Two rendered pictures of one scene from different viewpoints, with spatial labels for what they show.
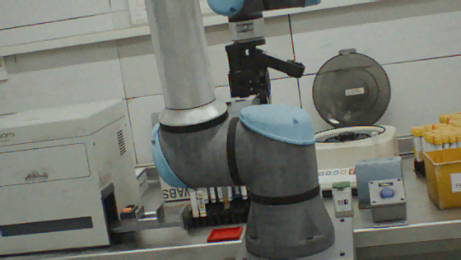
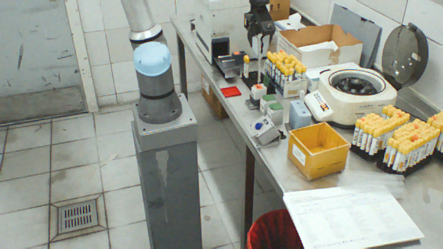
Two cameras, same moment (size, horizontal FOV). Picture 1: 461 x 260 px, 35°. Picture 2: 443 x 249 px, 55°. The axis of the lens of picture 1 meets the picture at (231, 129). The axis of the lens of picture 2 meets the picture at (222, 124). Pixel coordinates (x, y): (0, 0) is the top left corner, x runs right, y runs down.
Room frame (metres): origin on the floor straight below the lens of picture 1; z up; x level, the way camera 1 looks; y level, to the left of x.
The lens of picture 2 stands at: (0.82, -1.27, 1.72)
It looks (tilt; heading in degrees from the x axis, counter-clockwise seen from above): 34 degrees down; 62
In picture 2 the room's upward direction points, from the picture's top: 1 degrees counter-clockwise
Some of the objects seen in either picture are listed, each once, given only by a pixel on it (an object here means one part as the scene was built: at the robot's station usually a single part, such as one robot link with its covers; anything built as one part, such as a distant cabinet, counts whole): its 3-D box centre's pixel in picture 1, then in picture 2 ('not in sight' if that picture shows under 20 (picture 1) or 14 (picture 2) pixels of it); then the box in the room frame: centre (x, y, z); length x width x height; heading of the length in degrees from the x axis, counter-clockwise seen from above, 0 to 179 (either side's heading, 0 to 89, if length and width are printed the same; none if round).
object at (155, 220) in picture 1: (141, 218); (225, 61); (1.62, 0.23, 0.92); 0.21 x 0.07 x 0.05; 80
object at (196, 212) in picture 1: (221, 196); (258, 73); (1.68, 0.04, 0.93); 0.17 x 0.09 x 0.11; 80
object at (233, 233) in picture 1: (225, 234); (230, 91); (1.55, 0.05, 0.88); 0.07 x 0.07 x 0.01; 80
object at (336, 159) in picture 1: (348, 157); (349, 96); (1.86, -0.29, 0.94); 0.30 x 0.24 x 0.12; 161
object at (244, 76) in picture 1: (249, 68); (257, 15); (1.60, -0.06, 1.22); 0.09 x 0.08 x 0.12; 80
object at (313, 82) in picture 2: not in sight; (334, 77); (1.93, -0.12, 0.92); 0.24 x 0.12 x 0.10; 170
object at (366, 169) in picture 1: (379, 181); (299, 120); (1.62, -0.31, 0.92); 0.10 x 0.07 x 0.10; 72
